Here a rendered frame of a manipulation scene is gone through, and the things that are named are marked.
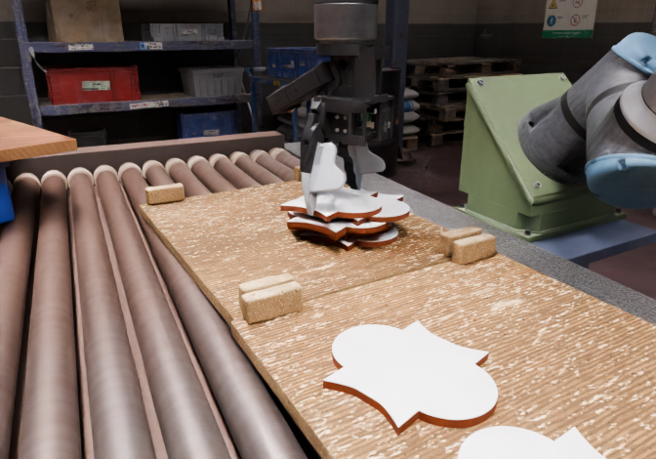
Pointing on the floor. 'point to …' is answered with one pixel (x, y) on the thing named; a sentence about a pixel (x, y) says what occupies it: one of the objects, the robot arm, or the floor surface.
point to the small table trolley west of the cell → (275, 85)
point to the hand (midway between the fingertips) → (331, 198)
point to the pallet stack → (448, 93)
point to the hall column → (399, 5)
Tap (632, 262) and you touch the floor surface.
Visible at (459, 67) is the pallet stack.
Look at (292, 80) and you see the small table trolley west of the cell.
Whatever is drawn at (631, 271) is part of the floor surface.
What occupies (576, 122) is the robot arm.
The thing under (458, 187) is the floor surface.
